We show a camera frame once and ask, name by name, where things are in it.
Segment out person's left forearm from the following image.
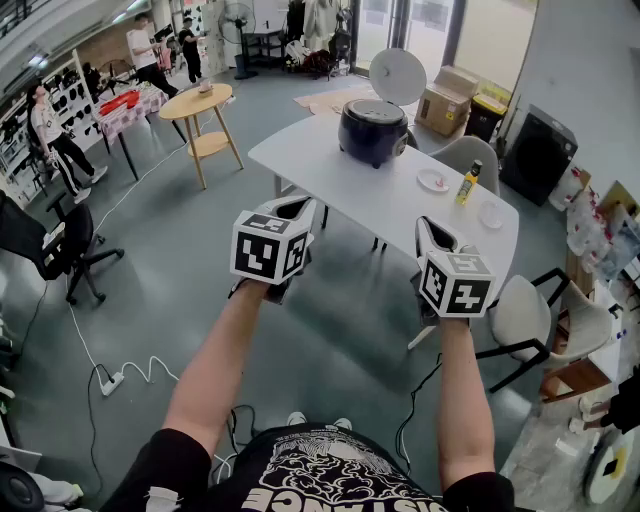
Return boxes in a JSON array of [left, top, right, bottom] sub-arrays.
[[162, 285, 274, 459]]

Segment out pile of plastic bags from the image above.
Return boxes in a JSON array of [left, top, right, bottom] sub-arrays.
[[547, 167, 640, 281]]

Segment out large cardboard box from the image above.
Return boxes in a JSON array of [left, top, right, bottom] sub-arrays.
[[413, 82, 474, 139]]

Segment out black bin with yellow lid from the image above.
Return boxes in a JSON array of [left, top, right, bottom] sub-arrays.
[[464, 92, 509, 144]]

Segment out person's black printed shirt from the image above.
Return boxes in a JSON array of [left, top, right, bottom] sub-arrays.
[[99, 423, 516, 512]]

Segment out flattened cardboard sheets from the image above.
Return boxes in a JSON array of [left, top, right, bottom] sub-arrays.
[[292, 82, 381, 117]]

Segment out black standing fan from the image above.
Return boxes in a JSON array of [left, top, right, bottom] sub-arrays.
[[218, 2, 260, 81]]

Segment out round wooden side table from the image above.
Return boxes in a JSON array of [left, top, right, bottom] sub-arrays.
[[158, 82, 246, 191]]

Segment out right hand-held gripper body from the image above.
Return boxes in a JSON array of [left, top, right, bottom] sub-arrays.
[[410, 242, 497, 329]]

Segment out long white floor cable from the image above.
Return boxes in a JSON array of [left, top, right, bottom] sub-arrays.
[[93, 97, 236, 236]]

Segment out black cabinet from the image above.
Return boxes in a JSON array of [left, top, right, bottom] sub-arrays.
[[498, 103, 580, 207]]

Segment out small cardboard box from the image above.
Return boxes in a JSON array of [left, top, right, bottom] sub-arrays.
[[433, 64, 481, 96]]

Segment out black metal shelf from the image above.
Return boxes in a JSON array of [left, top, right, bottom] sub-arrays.
[[242, 29, 291, 71]]

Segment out person's right forearm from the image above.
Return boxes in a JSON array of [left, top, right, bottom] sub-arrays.
[[435, 319, 497, 489]]

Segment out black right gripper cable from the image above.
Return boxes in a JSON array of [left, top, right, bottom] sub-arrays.
[[394, 352, 444, 467]]

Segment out grey shell chair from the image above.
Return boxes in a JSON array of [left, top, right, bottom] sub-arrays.
[[428, 135, 501, 197]]

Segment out white plate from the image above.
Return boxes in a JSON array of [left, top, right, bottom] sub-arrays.
[[477, 199, 505, 230], [416, 168, 451, 194]]

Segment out white display shelf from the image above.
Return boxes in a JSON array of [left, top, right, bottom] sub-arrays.
[[0, 48, 104, 206]]

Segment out beige chair with black frame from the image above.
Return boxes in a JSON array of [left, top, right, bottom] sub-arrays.
[[474, 267, 614, 394]]

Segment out white power strip cable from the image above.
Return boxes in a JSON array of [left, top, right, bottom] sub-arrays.
[[64, 294, 181, 396]]

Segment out table with checkered cloth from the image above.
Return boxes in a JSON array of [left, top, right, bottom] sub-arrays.
[[92, 88, 169, 181]]

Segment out brown wooden shelf unit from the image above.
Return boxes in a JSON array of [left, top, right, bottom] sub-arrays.
[[539, 279, 615, 404]]

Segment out clothes rack with garments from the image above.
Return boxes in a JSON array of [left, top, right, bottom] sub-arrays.
[[284, 0, 357, 81]]

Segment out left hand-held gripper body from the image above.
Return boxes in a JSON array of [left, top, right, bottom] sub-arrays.
[[227, 208, 316, 307]]

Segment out yellow bottle with black cap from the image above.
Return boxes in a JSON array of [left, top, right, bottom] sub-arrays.
[[454, 159, 484, 207]]

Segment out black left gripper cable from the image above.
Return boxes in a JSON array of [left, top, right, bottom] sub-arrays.
[[227, 403, 262, 451]]

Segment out dark blue rice cooker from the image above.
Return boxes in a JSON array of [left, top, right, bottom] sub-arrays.
[[337, 47, 428, 170]]

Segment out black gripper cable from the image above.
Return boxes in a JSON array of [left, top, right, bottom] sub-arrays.
[[394, 352, 444, 467], [227, 403, 262, 451]]

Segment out white power strip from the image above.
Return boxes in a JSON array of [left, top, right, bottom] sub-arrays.
[[99, 370, 126, 398]]

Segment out black office chair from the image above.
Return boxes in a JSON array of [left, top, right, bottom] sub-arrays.
[[0, 189, 125, 306]]

